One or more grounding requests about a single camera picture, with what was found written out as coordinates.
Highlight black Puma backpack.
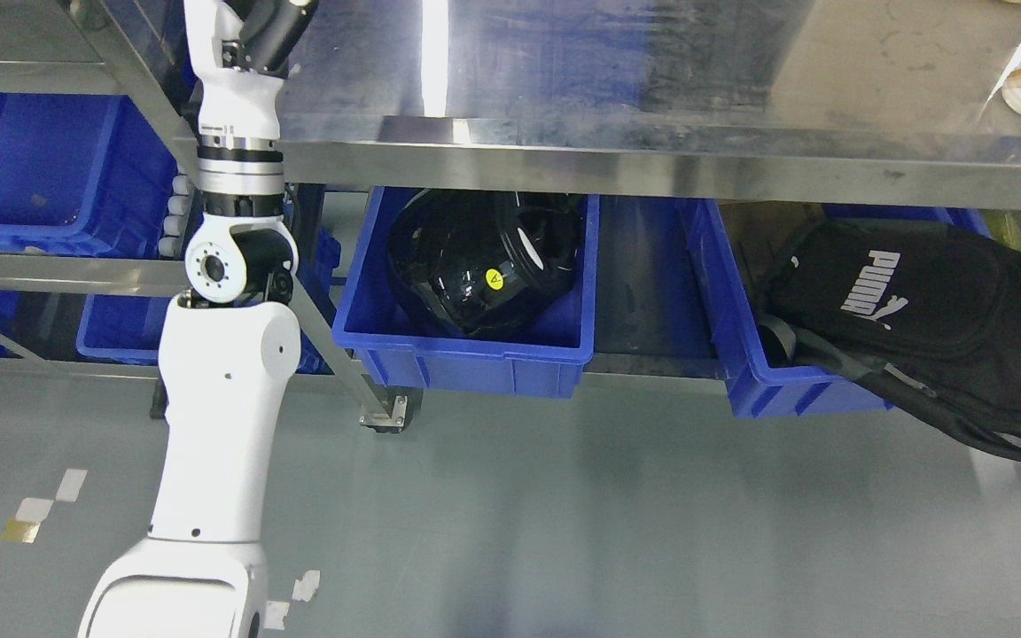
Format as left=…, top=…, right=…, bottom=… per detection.
left=752, top=218, right=1021, bottom=462

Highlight blue bin with backpack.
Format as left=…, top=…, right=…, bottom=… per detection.
left=675, top=198, right=990, bottom=419

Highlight blue bin far left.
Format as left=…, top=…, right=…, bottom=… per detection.
left=0, top=93, right=175, bottom=259

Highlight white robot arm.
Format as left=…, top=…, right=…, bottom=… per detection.
left=77, top=1, right=317, bottom=637

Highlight metal shelf rack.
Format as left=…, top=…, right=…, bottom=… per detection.
left=0, top=0, right=210, bottom=382

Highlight blue bin lower left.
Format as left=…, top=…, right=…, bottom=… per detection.
left=76, top=229, right=341, bottom=366

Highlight black glossy helmet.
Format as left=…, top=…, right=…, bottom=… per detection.
left=386, top=189, right=585, bottom=340

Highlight stainless steel work table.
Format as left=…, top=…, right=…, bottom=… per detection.
left=276, top=1, right=1021, bottom=432

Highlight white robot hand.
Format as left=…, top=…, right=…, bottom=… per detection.
left=183, top=1, right=317, bottom=141

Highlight blue bin with helmet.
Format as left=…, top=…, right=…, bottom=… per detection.
left=331, top=186, right=601, bottom=399

